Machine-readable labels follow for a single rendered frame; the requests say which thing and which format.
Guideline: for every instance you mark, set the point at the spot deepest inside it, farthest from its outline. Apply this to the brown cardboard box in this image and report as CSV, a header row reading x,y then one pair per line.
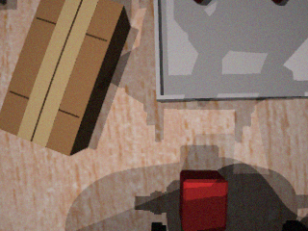
x,y
63,72

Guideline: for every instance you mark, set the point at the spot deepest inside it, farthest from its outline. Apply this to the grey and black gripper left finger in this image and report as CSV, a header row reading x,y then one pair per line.
x,y
157,226

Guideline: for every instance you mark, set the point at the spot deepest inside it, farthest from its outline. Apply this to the grey open-top tray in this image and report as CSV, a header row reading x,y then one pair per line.
x,y
231,47

